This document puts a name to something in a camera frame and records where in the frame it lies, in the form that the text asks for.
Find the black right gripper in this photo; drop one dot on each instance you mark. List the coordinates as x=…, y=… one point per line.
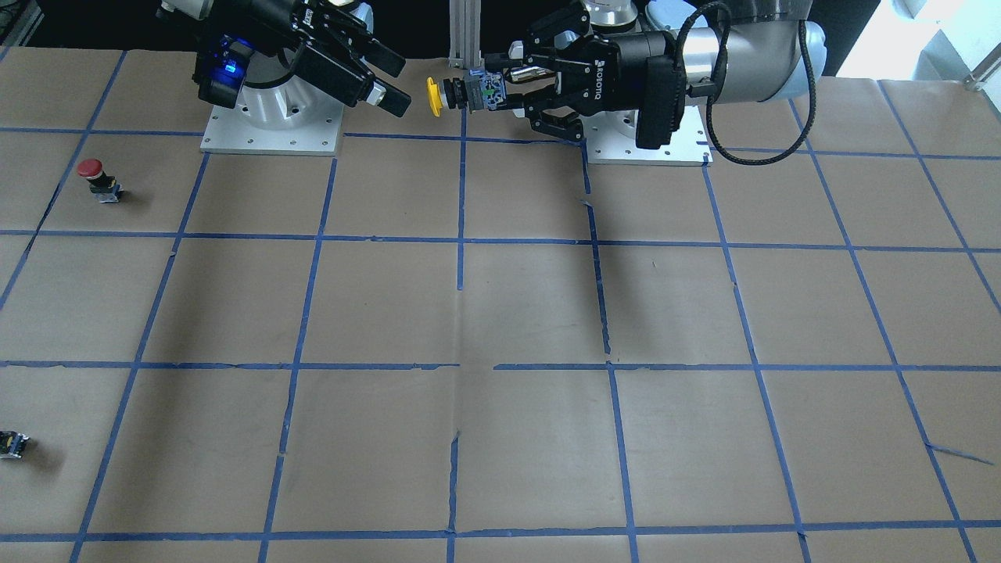
x=275, y=17

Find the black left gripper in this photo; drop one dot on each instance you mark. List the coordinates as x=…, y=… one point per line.
x=622, y=64

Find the yellow push button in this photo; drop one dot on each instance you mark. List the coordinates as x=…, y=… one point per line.
x=477, y=89

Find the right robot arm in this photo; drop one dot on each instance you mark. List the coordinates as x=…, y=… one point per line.
x=328, y=44

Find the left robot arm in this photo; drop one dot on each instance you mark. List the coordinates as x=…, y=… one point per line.
x=734, y=51

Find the red push button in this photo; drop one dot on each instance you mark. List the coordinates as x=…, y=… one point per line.
x=104, y=187

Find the aluminium frame post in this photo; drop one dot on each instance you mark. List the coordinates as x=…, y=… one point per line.
x=465, y=20

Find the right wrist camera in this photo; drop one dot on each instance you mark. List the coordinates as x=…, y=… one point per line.
x=221, y=67

